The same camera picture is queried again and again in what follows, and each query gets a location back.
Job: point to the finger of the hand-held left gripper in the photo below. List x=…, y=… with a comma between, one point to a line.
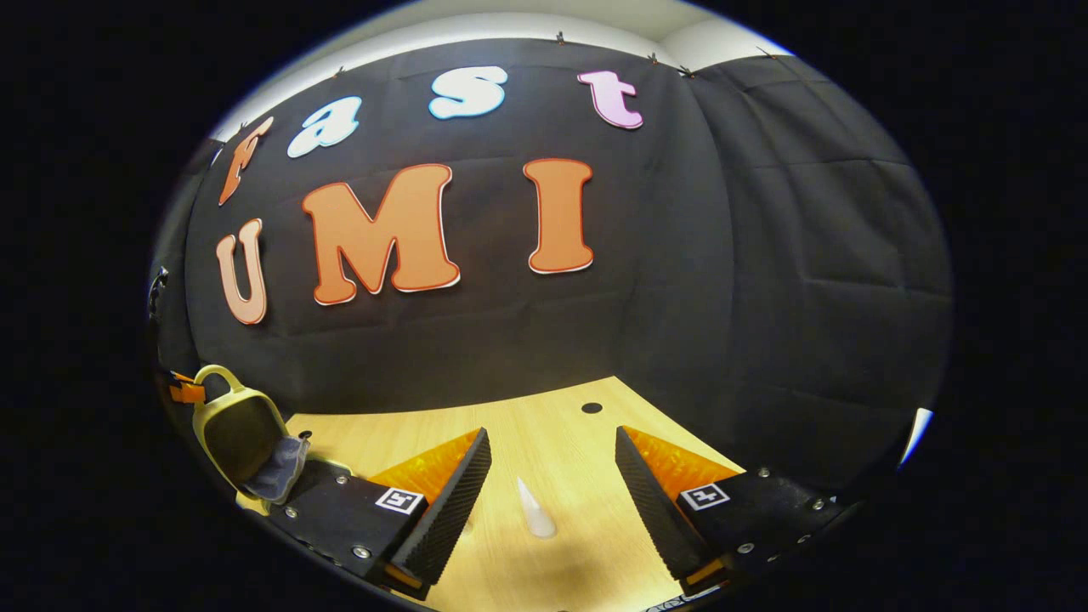
x=187, y=393

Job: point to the white squeeze tube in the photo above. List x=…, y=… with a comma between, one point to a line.
x=535, y=514

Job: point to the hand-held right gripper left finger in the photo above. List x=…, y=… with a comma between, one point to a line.
x=450, y=510

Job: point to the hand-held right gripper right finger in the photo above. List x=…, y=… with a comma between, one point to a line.
x=654, y=510

